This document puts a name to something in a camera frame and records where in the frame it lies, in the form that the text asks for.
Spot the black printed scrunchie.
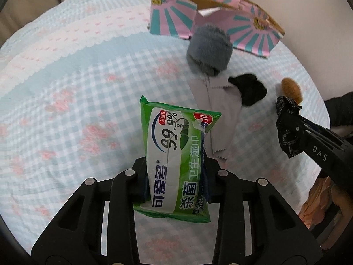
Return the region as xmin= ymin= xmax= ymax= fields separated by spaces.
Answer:
xmin=275 ymin=95 xmax=303 ymax=159

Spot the green wet wipes packet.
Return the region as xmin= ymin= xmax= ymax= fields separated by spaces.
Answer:
xmin=133 ymin=95 xmax=222 ymax=223

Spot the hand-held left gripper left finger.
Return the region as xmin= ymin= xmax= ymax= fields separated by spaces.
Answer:
xmin=31 ymin=157 xmax=150 ymax=265

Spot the black sock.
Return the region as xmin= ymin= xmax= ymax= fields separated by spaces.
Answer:
xmin=228 ymin=73 xmax=268 ymax=107

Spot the orange brown plush puff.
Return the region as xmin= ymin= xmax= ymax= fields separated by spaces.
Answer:
xmin=281 ymin=78 xmax=304 ymax=106

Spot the grey lens cleaning cloth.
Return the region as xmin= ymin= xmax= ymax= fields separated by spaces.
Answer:
xmin=189 ymin=73 xmax=239 ymax=161

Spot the person's right forearm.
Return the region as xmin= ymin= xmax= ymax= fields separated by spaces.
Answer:
xmin=324 ymin=91 xmax=353 ymax=130

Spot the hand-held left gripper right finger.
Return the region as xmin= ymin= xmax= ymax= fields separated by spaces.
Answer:
xmin=203 ymin=151 xmax=323 ymax=265

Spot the grey fuzzy sock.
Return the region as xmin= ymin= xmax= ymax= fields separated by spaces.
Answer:
xmin=186 ymin=23 xmax=233 ymax=77

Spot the blue checkered blanket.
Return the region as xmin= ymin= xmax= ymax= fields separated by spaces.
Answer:
xmin=0 ymin=0 xmax=331 ymax=254

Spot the pink teal striped cardboard box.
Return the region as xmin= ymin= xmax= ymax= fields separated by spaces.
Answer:
xmin=150 ymin=0 xmax=285 ymax=60

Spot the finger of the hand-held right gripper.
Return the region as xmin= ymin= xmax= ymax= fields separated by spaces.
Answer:
xmin=294 ymin=114 xmax=346 ymax=152

